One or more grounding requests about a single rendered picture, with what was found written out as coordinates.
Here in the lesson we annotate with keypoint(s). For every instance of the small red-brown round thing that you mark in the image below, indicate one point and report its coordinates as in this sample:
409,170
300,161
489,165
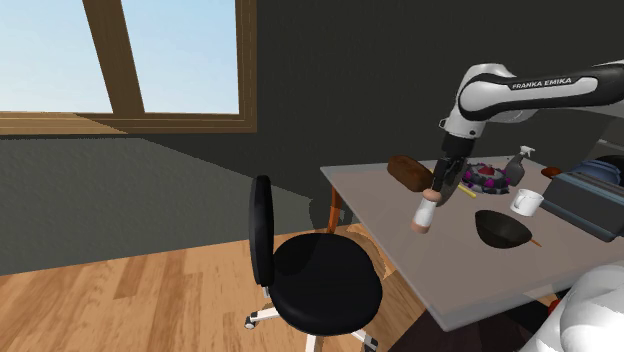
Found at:
551,172

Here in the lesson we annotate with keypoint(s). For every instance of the grey box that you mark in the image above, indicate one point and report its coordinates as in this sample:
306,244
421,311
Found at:
580,202

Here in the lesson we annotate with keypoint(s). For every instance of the peach and white bottle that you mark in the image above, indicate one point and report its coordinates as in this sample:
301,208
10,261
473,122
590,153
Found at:
425,210

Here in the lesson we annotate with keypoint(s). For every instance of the grey spray bottle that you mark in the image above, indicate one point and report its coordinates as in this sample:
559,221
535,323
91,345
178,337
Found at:
515,169

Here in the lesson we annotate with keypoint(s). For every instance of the wooden framed window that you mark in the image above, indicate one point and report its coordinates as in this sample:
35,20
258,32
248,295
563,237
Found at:
117,63

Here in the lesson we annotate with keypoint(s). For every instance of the brown bread loaf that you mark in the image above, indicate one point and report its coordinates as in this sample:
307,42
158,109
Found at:
408,171

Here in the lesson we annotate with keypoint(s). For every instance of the dark bowl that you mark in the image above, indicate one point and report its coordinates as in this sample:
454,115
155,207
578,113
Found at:
502,229

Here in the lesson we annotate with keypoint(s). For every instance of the blue round container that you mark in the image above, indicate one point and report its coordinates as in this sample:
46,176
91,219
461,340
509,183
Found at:
597,170

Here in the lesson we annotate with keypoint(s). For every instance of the white mug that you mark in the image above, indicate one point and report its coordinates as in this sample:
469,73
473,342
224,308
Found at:
525,202

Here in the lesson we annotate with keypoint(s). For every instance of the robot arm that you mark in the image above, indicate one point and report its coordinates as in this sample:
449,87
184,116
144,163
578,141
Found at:
492,95

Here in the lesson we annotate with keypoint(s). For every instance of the grey table with wooden legs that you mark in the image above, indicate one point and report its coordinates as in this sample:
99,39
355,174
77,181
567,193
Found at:
438,275

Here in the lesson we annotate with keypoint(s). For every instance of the black office chair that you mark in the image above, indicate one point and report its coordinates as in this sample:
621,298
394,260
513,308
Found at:
322,282

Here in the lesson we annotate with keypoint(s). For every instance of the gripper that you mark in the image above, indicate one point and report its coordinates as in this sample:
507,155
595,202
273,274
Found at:
456,146

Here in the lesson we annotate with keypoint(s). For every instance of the thin wooden stick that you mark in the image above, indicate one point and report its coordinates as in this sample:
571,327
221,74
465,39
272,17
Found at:
536,242

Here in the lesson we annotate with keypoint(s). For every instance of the yellow pencil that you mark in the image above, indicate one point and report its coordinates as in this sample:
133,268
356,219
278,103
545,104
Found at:
468,192

